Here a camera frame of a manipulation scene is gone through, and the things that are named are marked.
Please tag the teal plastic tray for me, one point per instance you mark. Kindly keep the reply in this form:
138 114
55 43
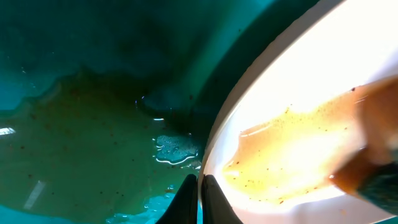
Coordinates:
106 106

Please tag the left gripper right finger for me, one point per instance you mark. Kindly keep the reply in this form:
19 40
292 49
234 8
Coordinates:
216 208

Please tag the white plate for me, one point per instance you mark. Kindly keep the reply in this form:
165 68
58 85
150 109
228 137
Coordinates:
293 118

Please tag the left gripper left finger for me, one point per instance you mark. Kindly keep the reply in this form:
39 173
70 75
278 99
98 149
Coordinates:
184 206

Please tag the teal and yellow sponge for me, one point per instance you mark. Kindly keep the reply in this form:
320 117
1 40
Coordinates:
371 175

